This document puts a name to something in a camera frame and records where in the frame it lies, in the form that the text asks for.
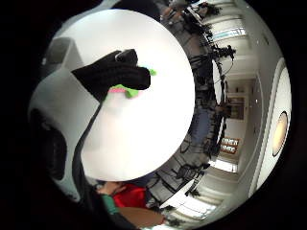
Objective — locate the green and pink toy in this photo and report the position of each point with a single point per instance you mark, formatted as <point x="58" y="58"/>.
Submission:
<point x="131" y="92"/>

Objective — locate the grey box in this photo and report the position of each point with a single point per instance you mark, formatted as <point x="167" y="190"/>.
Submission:
<point x="60" y="51"/>

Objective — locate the bright window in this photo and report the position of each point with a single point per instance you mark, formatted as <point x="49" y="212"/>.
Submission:
<point x="228" y="32"/>

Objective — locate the person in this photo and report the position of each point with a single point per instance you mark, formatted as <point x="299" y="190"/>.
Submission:
<point x="131" y="195"/>

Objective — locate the brown round stool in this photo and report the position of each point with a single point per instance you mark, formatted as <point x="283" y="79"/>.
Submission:
<point x="142" y="217"/>

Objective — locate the round ceiling lamp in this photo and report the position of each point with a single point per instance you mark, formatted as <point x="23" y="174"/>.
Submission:
<point x="280" y="132"/>

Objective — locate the black camera on tripod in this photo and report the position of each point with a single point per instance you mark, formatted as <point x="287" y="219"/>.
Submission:
<point x="224" y="51"/>

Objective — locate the orange wall sign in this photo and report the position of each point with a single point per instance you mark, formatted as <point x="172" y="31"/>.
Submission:
<point x="229" y="145"/>

